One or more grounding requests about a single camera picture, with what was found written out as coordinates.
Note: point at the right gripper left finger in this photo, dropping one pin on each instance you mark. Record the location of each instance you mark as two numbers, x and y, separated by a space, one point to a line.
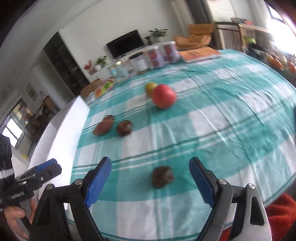
50 221

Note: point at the small potted plant left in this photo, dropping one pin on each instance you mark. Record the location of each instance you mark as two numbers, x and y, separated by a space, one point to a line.
100 63

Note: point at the black flat television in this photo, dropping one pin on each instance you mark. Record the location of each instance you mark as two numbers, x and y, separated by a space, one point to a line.
125 44

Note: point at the green potted plant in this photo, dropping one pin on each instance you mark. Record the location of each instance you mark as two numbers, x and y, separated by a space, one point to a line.
156 36

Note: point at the fruit pattern cushion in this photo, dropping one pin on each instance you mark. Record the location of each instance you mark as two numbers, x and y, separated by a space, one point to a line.
105 87

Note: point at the red orange clothing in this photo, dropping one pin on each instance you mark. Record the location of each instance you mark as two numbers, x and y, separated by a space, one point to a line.
281 217

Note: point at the white cardboard box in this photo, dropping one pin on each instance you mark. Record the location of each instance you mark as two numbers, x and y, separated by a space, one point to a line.
60 140

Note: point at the yellow green round fruit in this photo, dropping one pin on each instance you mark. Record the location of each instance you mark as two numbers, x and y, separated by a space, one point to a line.
149 87

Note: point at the white tv cabinet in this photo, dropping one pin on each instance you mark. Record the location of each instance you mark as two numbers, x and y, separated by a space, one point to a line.
104 72

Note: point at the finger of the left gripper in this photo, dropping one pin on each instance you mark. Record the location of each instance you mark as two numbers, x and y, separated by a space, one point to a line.
39 180
49 163

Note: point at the dark display shelf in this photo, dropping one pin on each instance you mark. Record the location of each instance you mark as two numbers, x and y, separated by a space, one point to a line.
65 64

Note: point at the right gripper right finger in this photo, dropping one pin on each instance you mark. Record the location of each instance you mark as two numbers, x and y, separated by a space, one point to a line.
250 219

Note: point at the right red snack tin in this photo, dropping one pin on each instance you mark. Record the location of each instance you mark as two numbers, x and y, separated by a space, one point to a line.
172 54

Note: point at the teal plaid tablecloth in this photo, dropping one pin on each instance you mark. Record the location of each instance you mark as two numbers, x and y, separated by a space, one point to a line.
234 113

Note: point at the dark brown water chestnut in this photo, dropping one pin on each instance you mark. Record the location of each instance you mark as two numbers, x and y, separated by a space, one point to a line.
161 176

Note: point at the reddish brown sweet potato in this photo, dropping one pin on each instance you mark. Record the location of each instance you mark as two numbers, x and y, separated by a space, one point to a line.
103 127

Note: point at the orange book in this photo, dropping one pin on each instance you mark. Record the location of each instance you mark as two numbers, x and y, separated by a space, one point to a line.
200 54

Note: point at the red snack tin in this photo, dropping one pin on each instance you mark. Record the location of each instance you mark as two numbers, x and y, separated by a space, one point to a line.
156 57
172 54

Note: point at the clear glass jar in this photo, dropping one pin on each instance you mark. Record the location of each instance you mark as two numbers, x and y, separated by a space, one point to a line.
118 71

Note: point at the left red snack tin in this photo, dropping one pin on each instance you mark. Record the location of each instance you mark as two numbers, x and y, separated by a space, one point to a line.
156 57

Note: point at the red flower vase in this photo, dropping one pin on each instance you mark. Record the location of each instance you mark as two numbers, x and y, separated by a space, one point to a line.
88 67

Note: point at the grey curtain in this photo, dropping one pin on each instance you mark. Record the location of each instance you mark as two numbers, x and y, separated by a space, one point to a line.
200 11

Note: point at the clear canister black lid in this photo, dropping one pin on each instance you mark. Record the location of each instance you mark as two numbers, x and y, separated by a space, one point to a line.
139 63

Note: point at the wooden chair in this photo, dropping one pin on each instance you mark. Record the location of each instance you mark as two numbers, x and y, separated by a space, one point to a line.
230 35

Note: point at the orange lounge chair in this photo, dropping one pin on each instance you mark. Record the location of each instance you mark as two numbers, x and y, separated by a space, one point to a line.
200 35

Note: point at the red apple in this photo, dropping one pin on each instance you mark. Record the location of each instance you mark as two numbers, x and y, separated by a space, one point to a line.
163 96

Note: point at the person's left hand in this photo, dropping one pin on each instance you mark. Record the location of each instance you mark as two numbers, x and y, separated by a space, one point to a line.
10 229

